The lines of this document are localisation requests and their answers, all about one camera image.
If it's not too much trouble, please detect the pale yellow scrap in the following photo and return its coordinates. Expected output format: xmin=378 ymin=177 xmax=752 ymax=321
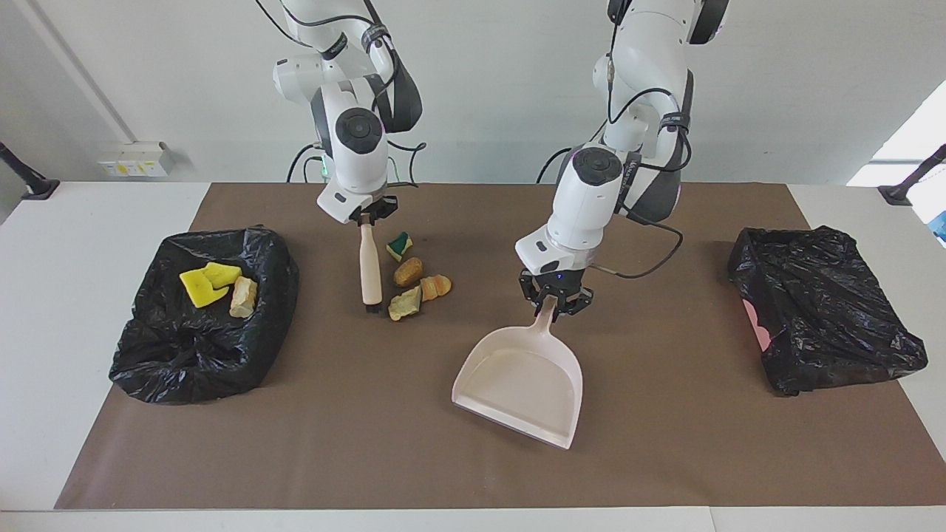
xmin=388 ymin=286 xmax=423 ymax=322

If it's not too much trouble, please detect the brown table mat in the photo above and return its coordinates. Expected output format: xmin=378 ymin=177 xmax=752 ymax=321
xmin=54 ymin=183 xmax=946 ymax=511

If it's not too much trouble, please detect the beige plastic dustpan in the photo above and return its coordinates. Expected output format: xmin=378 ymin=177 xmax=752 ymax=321
xmin=452 ymin=296 xmax=585 ymax=451

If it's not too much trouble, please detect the white wall socket box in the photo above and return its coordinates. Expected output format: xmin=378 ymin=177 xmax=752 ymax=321
xmin=98 ymin=142 xmax=172 ymax=178

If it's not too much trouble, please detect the black right base cable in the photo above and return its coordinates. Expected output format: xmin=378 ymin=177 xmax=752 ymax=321
xmin=286 ymin=143 xmax=326 ymax=183

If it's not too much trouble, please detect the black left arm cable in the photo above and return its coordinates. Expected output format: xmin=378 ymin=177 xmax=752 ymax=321
xmin=591 ymin=89 xmax=692 ymax=280

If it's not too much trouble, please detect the black base cable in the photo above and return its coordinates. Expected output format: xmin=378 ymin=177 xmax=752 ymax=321
xmin=286 ymin=143 xmax=326 ymax=183
xmin=537 ymin=146 xmax=570 ymax=183

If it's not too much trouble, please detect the black clamp stand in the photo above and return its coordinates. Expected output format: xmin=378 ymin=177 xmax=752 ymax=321
xmin=0 ymin=142 xmax=61 ymax=201
xmin=878 ymin=144 xmax=946 ymax=206

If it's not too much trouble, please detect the beige hand brush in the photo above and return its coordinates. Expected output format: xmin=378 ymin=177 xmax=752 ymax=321
xmin=359 ymin=222 xmax=385 ymax=311

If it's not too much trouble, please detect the black left base cable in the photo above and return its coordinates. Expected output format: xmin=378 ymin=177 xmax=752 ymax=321
xmin=537 ymin=146 xmax=570 ymax=183

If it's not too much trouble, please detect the black bag lined pink bin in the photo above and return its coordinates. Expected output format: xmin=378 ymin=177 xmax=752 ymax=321
xmin=726 ymin=225 xmax=929 ymax=398

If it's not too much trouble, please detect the brown oval bread roll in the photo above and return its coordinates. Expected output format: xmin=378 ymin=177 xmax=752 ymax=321
xmin=392 ymin=256 xmax=425 ymax=288

